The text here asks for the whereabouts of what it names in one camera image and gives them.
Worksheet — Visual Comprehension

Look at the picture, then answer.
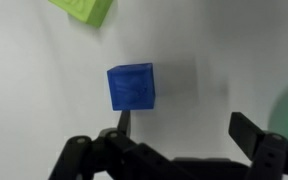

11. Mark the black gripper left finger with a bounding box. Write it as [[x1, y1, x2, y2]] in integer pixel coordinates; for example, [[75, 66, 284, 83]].
[[48, 109, 192, 180]]

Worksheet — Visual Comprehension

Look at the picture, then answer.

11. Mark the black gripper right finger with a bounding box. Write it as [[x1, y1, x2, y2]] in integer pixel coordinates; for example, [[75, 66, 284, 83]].
[[228, 111, 288, 180]]

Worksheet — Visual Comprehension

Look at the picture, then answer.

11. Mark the blue cube block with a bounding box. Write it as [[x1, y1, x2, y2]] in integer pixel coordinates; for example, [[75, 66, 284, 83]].
[[106, 62, 157, 112]]

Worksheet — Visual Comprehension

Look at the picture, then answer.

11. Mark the lime green block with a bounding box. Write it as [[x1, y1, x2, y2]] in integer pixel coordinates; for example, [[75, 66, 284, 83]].
[[47, 0, 116, 29]]

